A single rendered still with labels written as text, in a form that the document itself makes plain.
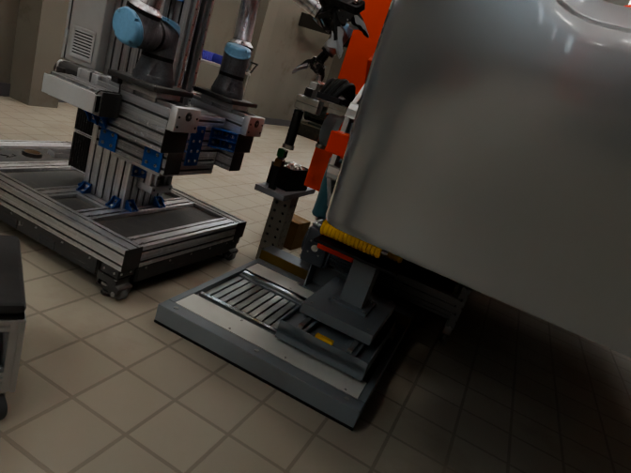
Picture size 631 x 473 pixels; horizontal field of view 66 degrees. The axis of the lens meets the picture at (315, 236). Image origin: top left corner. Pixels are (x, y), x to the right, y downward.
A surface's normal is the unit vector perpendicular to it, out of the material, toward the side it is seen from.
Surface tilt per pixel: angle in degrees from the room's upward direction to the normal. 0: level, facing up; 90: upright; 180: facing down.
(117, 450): 0
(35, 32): 90
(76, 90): 90
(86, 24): 90
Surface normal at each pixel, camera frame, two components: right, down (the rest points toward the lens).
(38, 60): 0.86, 0.40
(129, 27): -0.39, 0.29
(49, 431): 0.31, -0.90
